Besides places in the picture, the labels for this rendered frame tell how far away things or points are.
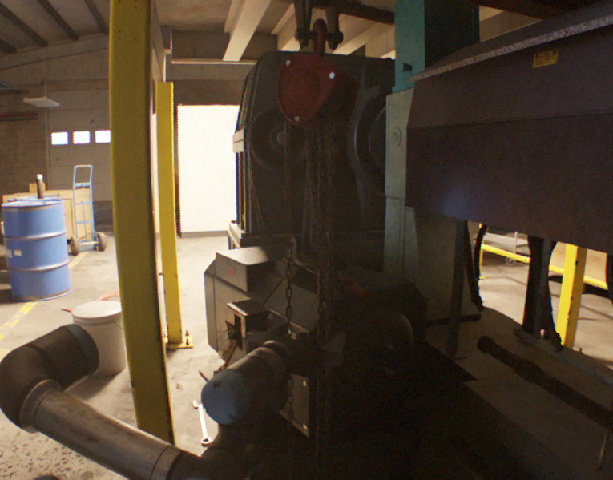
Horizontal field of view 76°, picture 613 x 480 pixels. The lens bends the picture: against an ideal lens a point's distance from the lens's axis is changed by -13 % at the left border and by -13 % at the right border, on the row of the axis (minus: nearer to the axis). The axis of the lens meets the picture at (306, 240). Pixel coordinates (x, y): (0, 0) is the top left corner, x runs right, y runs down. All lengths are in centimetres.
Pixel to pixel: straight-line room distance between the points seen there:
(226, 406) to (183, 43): 258
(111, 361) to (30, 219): 194
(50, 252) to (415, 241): 340
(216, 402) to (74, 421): 22
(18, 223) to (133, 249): 321
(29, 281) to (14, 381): 359
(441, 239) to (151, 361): 111
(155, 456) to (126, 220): 64
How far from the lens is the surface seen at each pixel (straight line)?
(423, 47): 167
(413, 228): 168
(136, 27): 118
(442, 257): 171
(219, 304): 165
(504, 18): 248
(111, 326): 264
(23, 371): 83
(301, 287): 127
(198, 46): 301
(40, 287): 438
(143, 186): 113
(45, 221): 429
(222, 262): 157
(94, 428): 73
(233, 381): 69
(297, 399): 128
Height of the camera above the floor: 120
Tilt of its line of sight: 10 degrees down
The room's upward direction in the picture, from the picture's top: straight up
